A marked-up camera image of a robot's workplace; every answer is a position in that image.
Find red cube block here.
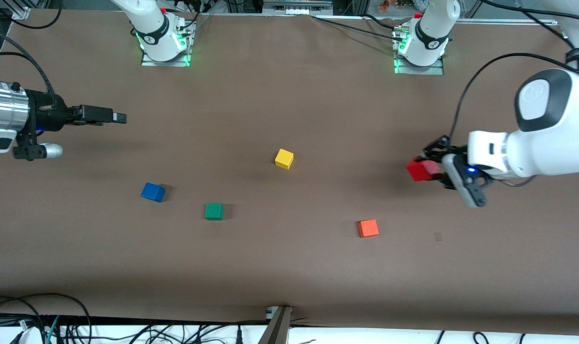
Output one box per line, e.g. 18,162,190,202
406,159,440,183

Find blue cube block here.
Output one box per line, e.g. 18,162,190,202
140,182,166,203

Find orange cube block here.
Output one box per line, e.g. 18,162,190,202
358,219,380,238

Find yellow cube block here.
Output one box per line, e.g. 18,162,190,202
275,148,294,170

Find small colourful objects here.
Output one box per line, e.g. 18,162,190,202
378,0,429,12

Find aluminium profile bar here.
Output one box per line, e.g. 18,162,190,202
258,306,292,344

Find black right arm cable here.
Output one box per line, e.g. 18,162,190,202
0,21,60,109

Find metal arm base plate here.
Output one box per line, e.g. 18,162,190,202
141,21,193,67
394,29,445,75

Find aluminium table edge rail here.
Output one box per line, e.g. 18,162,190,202
442,18,558,25

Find black looped cable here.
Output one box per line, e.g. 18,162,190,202
0,292,92,344

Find teal cable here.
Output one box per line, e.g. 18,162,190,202
45,315,61,344

